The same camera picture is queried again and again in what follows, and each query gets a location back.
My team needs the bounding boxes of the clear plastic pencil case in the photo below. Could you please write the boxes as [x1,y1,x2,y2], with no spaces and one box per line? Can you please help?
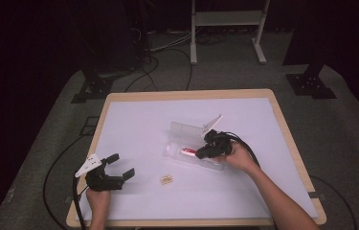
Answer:
[162,121,227,173]

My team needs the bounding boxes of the white floor cables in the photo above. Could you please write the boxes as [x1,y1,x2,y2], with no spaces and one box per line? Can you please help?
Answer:
[147,29,194,54]

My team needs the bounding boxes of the black tape strip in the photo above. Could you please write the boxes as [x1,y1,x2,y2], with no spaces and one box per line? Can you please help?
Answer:
[306,191,325,200]

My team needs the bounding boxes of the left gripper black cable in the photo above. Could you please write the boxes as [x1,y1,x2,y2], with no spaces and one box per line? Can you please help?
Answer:
[71,173,88,230]

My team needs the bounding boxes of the red pen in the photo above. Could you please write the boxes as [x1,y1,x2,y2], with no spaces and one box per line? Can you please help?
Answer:
[166,145,199,155]

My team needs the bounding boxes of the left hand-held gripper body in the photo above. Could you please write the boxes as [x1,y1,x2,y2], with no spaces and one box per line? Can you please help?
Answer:
[74,153,126,193]

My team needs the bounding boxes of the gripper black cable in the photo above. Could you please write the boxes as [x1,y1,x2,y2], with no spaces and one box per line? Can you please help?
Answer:
[224,130,359,230]
[71,173,88,230]

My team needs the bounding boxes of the wooden table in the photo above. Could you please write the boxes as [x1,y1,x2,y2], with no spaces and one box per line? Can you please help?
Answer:
[65,88,327,228]

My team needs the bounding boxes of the person's left hand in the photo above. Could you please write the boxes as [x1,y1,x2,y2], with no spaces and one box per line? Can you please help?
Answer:
[85,187,112,222]

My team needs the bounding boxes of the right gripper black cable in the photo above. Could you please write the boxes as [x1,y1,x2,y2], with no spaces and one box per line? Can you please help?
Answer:
[224,130,359,230]

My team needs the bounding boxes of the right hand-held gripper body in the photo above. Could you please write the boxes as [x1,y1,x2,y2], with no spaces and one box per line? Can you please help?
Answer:
[200,113,234,158]

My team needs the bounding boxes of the white metal stand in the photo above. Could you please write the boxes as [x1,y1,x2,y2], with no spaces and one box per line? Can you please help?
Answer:
[190,0,272,66]

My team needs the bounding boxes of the black floor cable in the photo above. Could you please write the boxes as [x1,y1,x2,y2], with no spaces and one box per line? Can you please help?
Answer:
[41,134,87,230]
[123,55,161,94]
[167,47,194,92]

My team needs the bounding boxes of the small beige eraser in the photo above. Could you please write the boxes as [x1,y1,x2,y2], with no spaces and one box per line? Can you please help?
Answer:
[159,173,174,186]

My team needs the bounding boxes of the black floor frame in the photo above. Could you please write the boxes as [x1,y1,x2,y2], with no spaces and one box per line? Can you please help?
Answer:
[79,116,101,137]

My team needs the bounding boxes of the black stand base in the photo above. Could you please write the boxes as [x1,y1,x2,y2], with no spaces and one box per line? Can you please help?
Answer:
[70,67,115,104]
[282,30,338,101]

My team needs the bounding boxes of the person's right hand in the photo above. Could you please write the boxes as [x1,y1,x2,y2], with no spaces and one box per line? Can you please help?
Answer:
[213,141,259,175]

